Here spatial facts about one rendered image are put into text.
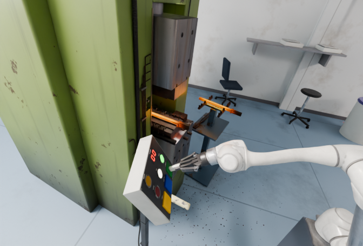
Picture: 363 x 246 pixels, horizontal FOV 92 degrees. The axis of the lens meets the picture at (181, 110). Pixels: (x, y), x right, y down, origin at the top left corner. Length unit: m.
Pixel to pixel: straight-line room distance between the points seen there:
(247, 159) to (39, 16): 1.17
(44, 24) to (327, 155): 1.49
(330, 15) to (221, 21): 1.82
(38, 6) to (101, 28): 0.35
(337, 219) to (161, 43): 1.46
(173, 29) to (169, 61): 0.17
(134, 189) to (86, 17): 0.78
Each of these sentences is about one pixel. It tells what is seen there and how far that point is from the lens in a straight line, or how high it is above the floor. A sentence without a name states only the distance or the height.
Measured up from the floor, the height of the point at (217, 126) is 0.72.
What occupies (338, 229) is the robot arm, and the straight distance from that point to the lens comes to 1.54.
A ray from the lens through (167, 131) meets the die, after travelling 1.37.
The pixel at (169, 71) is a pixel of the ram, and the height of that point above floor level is 1.48.
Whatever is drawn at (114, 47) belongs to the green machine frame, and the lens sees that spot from 0.90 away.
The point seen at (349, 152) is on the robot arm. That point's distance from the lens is 1.09.
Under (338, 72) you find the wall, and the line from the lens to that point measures 4.67.
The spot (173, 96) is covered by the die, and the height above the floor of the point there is 1.30.
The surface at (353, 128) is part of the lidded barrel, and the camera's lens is 4.40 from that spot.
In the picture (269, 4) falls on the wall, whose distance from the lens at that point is 4.09.
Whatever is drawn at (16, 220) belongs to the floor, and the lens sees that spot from 2.41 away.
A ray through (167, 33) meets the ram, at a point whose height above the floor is 1.69.
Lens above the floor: 1.85
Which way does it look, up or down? 32 degrees down
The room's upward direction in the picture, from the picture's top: 7 degrees clockwise
